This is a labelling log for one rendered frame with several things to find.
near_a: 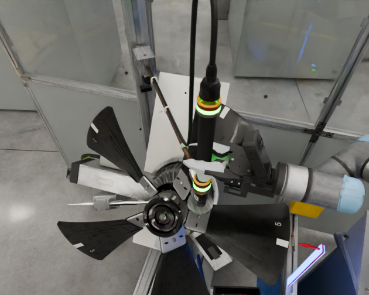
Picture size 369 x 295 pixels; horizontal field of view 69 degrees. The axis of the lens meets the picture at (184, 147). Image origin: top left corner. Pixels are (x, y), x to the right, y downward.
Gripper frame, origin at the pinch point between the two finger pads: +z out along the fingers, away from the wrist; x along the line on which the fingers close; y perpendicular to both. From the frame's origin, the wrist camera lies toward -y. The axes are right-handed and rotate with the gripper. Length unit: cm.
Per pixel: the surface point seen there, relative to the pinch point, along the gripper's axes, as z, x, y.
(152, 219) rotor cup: 9.0, -6.3, 25.5
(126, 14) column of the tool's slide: 40, 54, -3
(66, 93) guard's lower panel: 96, 70, 57
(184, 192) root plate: 2.2, 2.4, 21.7
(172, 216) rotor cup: 3.5, -4.7, 23.6
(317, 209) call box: -43, 21, 42
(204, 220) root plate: -5.0, -1.2, 28.4
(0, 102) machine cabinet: 231, 119, 136
